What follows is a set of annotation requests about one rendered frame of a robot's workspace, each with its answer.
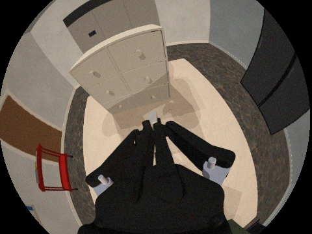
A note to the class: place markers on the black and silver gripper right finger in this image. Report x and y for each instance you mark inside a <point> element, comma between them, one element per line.
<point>214,162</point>

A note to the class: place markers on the small grey chest of drawers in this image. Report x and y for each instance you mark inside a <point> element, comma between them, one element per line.
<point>105,44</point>

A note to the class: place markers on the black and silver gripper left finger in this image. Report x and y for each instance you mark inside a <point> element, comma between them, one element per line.
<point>127,160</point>

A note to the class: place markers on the tan drawer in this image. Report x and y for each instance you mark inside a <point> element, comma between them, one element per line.
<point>151,95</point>
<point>120,104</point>
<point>137,50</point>
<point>94,69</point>
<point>146,76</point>
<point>109,89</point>

